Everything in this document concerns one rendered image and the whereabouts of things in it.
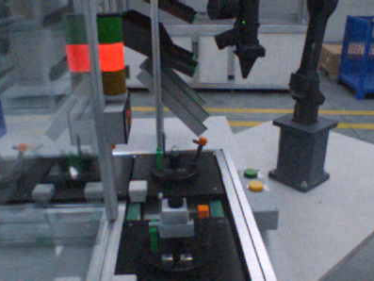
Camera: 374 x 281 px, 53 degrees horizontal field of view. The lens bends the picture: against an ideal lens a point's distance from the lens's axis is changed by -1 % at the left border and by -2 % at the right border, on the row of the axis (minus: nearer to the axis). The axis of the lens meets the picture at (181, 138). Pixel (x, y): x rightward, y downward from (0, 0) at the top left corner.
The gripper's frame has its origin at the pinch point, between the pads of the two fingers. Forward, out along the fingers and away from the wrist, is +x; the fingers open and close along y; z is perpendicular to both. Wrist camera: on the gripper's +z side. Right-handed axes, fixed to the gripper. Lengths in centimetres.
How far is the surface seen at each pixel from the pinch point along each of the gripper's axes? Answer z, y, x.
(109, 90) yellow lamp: 31.9, 26.6, -1.4
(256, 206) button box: -0.2, 21.8, 29.5
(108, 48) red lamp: 31.4, 26.6, -9.7
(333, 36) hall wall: -374, -806, 109
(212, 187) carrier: 9.8, 13.9, 28.5
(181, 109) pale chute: 16.6, -16.1, 17.3
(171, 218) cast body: 20.4, 41.2, 18.7
